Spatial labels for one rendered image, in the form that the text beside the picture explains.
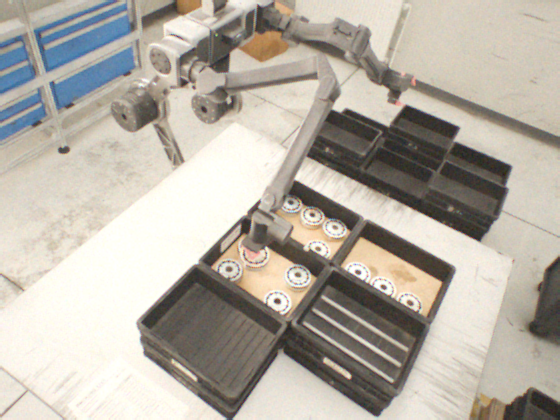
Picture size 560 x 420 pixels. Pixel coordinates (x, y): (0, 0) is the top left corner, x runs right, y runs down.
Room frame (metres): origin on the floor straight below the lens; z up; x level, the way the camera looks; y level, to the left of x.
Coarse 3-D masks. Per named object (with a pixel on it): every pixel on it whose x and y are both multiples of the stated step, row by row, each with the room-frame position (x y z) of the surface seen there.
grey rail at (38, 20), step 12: (72, 0) 2.62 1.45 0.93; (84, 0) 2.65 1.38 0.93; (96, 0) 2.71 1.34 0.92; (108, 0) 2.80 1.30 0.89; (36, 12) 2.40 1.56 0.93; (48, 12) 2.43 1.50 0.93; (60, 12) 2.46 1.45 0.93; (72, 12) 2.54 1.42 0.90; (0, 24) 2.20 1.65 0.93; (12, 24) 2.22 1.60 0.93; (36, 24) 2.31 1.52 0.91; (0, 36) 2.11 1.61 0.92; (12, 36) 2.16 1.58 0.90
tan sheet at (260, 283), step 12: (228, 252) 1.05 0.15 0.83; (216, 264) 0.98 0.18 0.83; (276, 264) 1.03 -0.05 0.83; (288, 264) 1.04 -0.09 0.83; (252, 276) 0.96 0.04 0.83; (264, 276) 0.97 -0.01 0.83; (276, 276) 0.98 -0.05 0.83; (312, 276) 1.01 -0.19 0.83; (252, 288) 0.90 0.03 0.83; (264, 288) 0.91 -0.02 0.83; (276, 288) 0.92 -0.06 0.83; (288, 288) 0.93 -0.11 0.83
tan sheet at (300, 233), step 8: (304, 208) 1.36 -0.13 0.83; (296, 216) 1.30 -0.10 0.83; (296, 224) 1.26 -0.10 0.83; (296, 232) 1.21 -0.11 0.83; (304, 232) 1.22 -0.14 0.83; (312, 232) 1.23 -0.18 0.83; (320, 232) 1.24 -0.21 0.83; (304, 240) 1.18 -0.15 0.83; (328, 240) 1.20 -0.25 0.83; (336, 248) 1.17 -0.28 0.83
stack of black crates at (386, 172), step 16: (368, 160) 2.19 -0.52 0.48; (384, 160) 2.32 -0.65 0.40; (400, 160) 2.28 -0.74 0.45; (368, 176) 2.07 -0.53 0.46; (384, 176) 2.19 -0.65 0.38; (400, 176) 2.22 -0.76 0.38; (416, 176) 2.23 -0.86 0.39; (432, 176) 2.16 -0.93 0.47; (384, 192) 2.02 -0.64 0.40; (400, 192) 1.98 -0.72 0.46; (416, 192) 2.09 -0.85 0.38; (416, 208) 1.96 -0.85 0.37
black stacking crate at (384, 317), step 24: (336, 288) 0.97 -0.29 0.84; (360, 288) 0.94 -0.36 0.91; (312, 312) 0.85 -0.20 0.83; (336, 312) 0.87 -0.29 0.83; (360, 312) 0.89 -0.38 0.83; (384, 312) 0.89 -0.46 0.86; (288, 336) 0.74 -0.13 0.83; (312, 336) 0.71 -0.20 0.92; (336, 336) 0.78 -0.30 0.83; (360, 336) 0.79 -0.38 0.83; (408, 336) 0.83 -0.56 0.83; (336, 360) 0.67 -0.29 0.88; (384, 360) 0.72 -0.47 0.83; (408, 360) 0.71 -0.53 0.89; (360, 384) 0.62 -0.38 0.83
